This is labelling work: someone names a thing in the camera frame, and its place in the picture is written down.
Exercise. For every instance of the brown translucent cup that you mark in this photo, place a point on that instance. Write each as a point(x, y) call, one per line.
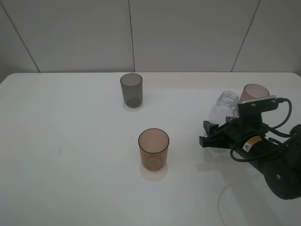
point(153, 145)

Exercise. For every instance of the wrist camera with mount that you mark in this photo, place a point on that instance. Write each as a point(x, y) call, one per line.
point(250, 111)

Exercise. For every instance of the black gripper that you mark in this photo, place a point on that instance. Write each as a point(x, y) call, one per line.
point(237, 133)

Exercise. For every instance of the clear plastic bottle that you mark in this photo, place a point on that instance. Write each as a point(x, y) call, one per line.
point(226, 106)

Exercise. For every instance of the pink translucent cup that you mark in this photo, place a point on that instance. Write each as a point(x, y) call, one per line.
point(253, 91)

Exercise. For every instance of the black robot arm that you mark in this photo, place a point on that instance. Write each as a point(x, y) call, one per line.
point(279, 163)

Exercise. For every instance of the grey translucent cup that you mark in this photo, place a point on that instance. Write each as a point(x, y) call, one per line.
point(132, 89)

